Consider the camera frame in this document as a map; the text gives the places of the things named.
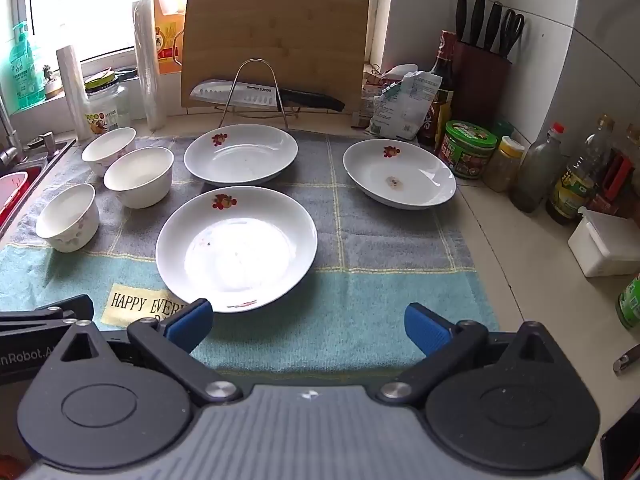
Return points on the white red label bag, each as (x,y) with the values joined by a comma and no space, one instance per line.
(400,71)

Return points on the blue grey checked towel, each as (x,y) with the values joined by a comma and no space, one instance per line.
(350,285)

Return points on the dark soy sauce bottle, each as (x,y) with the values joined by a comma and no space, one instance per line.
(442,60)

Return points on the blue white paper packet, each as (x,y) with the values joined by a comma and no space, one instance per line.
(405,105)

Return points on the white bowl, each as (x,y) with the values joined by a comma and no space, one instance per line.
(140,180)
(67,220)
(107,150)

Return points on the green lidded tub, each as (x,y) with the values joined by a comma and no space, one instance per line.
(467,152)

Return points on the orange oil bottle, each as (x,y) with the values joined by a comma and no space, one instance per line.
(167,25)

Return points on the steel santoku knife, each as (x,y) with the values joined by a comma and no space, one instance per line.
(250,95)

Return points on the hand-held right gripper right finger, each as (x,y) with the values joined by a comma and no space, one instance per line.
(425,327)

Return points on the yellow lid small jar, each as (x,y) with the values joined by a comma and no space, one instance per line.
(505,165)

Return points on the dark red knife block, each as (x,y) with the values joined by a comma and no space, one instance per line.
(482,85)

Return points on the green dish soap bottle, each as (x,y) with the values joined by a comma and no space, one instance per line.
(25,70)

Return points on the black kitchen scissors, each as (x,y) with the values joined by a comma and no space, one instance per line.
(512,30)

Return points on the dark shallow dish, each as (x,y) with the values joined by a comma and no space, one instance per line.
(122,73)

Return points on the red plastic basin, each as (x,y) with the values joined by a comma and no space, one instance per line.
(12,195)

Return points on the glass jar green lid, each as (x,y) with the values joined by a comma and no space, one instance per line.
(107,110)

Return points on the white plastic box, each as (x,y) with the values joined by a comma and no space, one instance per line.
(605,245)

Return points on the steel sink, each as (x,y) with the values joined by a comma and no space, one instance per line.
(47,160)

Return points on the bamboo cutting board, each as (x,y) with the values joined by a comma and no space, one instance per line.
(275,35)

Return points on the yellow label oil bottle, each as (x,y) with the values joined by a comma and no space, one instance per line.
(575,185)

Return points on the red packet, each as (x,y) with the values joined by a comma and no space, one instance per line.
(619,180)

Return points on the metal faucet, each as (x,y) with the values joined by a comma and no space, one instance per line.
(7,135)

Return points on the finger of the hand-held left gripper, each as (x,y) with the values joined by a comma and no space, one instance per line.
(45,312)

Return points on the small potted plant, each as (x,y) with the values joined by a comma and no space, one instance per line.
(51,82)

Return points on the white flower print plate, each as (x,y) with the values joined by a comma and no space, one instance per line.
(235,250)
(240,155)
(400,175)

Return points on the green can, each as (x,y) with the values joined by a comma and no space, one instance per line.
(631,305)

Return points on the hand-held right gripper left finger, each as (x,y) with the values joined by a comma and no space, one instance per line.
(187,325)

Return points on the tall plastic wrap roll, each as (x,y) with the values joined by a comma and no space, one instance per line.
(150,60)

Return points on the short plastic wrap roll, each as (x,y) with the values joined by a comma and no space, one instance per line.
(75,95)

